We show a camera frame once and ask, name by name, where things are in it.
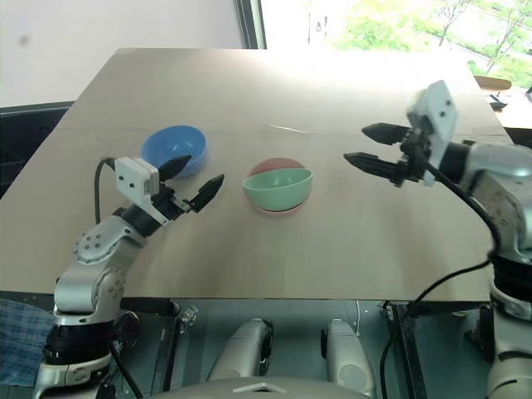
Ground blue plaid cloth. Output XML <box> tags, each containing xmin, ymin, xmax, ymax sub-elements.
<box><xmin>0</xmin><ymin>296</ymin><xmax>56</xmax><ymax>388</ymax></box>

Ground silver left robot leg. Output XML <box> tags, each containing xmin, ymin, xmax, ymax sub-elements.
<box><xmin>206</xmin><ymin>318</ymin><xmax>276</xmax><ymax>382</ymax></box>

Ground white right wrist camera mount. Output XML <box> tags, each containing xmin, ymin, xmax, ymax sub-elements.
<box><xmin>406</xmin><ymin>80</ymin><xmax>460</xmax><ymax>186</ymax></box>

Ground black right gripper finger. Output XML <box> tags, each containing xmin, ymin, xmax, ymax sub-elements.
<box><xmin>342</xmin><ymin>151</ymin><xmax>400</xmax><ymax>181</ymax></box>
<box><xmin>361</xmin><ymin>122</ymin><xmax>411</xmax><ymax>146</ymax></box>

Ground metal table clamp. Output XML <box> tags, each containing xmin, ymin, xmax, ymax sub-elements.
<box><xmin>177</xmin><ymin>304</ymin><xmax>200</xmax><ymax>334</ymax></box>

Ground green bowl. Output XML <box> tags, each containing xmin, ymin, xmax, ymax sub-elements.
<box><xmin>241</xmin><ymin>167</ymin><xmax>314</xmax><ymax>212</ymax></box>

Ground brown cardboard box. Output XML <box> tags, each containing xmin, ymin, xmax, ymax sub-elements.
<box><xmin>473</xmin><ymin>74</ymin><xmax>513</xmax><ymax>91</ymax></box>

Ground dark window frame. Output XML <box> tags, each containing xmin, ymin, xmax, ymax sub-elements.
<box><xmin>234</xmin><ymin>0</ymin><xmax>268</xmax><ymax>51</ymax></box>

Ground black table leg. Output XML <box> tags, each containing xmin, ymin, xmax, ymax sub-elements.
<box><xmin>381</xmin><ymin>300</ymin><xmax>430</xmax><ymax>399</ymax></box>

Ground black cabinet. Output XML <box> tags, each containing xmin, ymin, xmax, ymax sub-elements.
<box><xmin>0</xmin><ymin>100</ymin><xmax>76</xmax><ymax>201</ymax></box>

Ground silver robot leg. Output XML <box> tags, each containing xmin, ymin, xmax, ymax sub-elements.
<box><xmin>206</xmin><ymin>318</ymin><xmax>276</xmax><ymax>382</ymax></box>
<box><xmin>321</xmin><ymin>318</ymin><xmax>376</xmax><ymax>397</ymax></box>

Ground blue bowl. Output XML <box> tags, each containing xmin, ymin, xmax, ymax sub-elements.
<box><xmin>141</xmin><ymin>124</ymin><xmax>209</xmax><ymax>181</ymax></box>

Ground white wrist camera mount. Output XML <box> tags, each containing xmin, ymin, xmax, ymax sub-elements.
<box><xmin>114</xmin><ymin>156</ymin><xmax>172</xmax><ymax>228</ymax></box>
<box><xmin>406</xmin><ymin>80</ymin><xmax>460</xmax><ymax>186</ymax></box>

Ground pink bowl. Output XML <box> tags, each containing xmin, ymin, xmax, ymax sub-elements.
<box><xmin>247</xmin><ymin>156</ymin><xmax>311</xmax><ymax>216</ymax></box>

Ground silver right robot leg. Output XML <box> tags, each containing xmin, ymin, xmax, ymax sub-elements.
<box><xmin>321</xmin><ymin>318</ymin><xmax>376</xmax><ymax>397</ymax></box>

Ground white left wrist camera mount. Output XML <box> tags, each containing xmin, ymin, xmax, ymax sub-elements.
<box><xmin>114</xmin><ymin>156</ymin><xmax>172</xmax><ymax>228</ymax></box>

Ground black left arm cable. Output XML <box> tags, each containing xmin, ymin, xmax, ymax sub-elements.
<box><xmin>94</xmin><ymin>157</ymin><xmax>119</xmax><ymax>226</ymax></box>

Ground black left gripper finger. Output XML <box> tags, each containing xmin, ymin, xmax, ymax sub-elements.
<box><xmin>157</xmin><ymin>155</ymin><xmax>193</xmax><ymax>183</ymax></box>
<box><xmin>189</xmin><ymin>173</ymin><xmax>226</xmax><ymax>214</ymax></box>

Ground silver robot torso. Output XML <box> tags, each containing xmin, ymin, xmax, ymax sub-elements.
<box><xmin>164</xmin><ymin>375</ymin><xmax>377</xmax><ymax>399</ymax></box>

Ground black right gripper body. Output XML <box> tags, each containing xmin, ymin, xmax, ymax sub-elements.
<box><xmin>387</xmin><ymin>128</ymin><xmax>435</xmax><ymax>189</ymax></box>

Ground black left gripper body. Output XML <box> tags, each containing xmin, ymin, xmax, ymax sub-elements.
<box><xmin>150</xmin><ymin>181</ymin><xmax>196</xmax><ymax>224</ymax></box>

